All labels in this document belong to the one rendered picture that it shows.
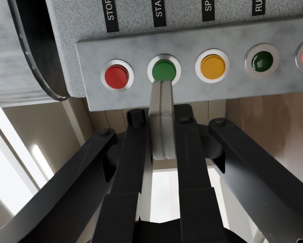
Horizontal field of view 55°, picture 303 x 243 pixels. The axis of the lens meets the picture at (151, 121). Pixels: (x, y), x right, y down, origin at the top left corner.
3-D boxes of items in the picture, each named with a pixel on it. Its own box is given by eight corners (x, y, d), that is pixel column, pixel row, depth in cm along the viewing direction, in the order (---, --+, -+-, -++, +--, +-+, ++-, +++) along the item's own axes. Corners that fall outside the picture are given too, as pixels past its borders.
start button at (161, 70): (175, 57, 31) (151, 59, 31) (175, 59, 30) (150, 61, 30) (177, 80, 32) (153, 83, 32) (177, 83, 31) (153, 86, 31)
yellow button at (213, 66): (223, 51, 31) (198, 54, 31) (225, 54, 30) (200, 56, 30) (224, 75, 32) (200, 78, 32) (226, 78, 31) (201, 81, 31)
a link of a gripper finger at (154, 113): (165, 160, 18) (153, 161, 18) (165, 114, 24) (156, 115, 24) (161, 114, 16) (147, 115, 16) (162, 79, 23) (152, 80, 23)
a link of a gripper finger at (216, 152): (175, 139, 15) (234, 134, 15) (173, 104, 20) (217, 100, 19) (177, 164, 16) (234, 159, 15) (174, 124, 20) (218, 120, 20)
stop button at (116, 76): (127, 62, 31) (104, 64, 32) (126, 64, 30) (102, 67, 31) (131, 85, 32) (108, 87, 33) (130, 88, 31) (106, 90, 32)
